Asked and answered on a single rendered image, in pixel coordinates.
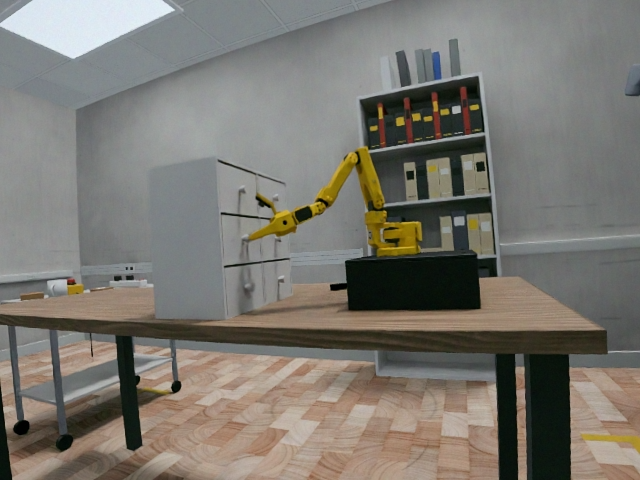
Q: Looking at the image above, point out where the white chest of drawers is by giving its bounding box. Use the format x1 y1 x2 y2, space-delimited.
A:
147 156 293 320

